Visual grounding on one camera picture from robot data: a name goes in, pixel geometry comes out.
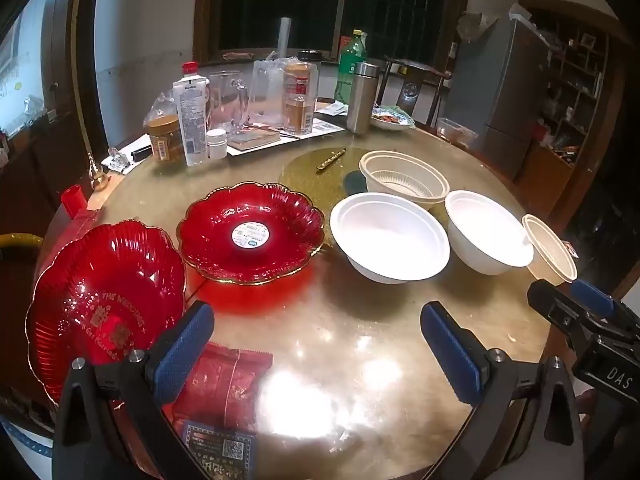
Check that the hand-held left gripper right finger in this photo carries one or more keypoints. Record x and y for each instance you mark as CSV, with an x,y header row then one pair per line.
x,y
450,355

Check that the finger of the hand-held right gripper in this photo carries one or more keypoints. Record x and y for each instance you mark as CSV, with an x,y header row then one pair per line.
x,y
555,310
592,297

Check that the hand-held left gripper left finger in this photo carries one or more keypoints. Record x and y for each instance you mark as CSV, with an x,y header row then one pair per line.
x,y
182,350

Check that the beige ribbed plastic bowl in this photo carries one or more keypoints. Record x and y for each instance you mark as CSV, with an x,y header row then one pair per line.
x,y
547,245
400,180

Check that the red plate gold lettering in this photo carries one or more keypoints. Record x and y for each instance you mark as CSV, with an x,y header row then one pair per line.
x,y
100,280

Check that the small white bowl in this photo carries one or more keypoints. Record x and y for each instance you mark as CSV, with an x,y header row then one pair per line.
x,y
480,230

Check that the red plate white sticker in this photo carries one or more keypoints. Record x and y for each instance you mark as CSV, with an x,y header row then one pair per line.
x,y
215,230

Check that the large white bowl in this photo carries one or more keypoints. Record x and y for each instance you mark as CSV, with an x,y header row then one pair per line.
x,y
390,230

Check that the red packet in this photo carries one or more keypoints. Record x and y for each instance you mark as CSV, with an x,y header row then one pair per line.
x,y
225,385

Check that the blue printed packet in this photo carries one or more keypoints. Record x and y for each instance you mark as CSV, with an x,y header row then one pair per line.
x,y
220,447

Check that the red plastic container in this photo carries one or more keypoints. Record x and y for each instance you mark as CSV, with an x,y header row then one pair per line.
x,y
75,199

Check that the brass rod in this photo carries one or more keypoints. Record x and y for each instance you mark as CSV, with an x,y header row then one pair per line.
x,y
99,175

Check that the clear plastic box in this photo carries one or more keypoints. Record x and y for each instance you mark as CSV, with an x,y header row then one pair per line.
x,y
457,132

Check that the white papers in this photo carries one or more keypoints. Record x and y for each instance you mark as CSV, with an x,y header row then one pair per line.
x,y
127,155

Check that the small white jar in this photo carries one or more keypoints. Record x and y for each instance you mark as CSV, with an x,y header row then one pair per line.
x,y
217,145

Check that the wooden shelf cabinet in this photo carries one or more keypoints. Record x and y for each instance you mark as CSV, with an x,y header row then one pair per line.
x,y
580,90

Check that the amber jar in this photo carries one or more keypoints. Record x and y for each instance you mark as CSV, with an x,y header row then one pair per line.
x,y
165,140

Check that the gold round mat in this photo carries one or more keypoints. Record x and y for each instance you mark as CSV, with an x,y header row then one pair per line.
x,y
310,180

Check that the brown book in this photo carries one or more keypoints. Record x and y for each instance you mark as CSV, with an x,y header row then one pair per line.
x,y
252,139

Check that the grey refrigerator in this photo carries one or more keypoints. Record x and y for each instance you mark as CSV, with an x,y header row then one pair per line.
x,y
500,90

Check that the plate of food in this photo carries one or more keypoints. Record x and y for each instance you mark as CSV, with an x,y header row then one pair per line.
x,y
392,119

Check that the glass pitcher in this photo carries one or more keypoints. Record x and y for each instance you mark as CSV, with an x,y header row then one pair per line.
x,y
227,105

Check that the white tray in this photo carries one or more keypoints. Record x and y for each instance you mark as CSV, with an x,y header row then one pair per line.
x,y
320,136

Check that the white paper sheet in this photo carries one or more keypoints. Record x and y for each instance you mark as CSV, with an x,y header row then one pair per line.
x,y
329,126

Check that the wooden chair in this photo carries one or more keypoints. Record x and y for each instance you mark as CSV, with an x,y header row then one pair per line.
x,y
415,90

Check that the steel thermos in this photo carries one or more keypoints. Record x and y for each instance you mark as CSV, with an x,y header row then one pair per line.
x,y
362,105

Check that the clear plastic container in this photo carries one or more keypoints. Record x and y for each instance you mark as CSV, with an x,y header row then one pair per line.
x,y
267,95

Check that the green white packet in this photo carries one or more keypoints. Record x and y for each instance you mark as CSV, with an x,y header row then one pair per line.
x,y
332,108

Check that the tall jar red label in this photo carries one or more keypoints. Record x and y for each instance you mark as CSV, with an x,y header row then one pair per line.
x,y
300,100

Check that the green plastic bottle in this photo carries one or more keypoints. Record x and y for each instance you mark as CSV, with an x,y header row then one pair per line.
x,y
350,55

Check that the large framed mirror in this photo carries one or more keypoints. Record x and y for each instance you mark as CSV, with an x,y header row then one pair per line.
x,y
35,60

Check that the clear plastic roll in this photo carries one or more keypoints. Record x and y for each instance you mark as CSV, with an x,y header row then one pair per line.
x,y
285,37

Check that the dark window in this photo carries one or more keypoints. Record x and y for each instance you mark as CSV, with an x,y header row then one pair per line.
x,y
390,5

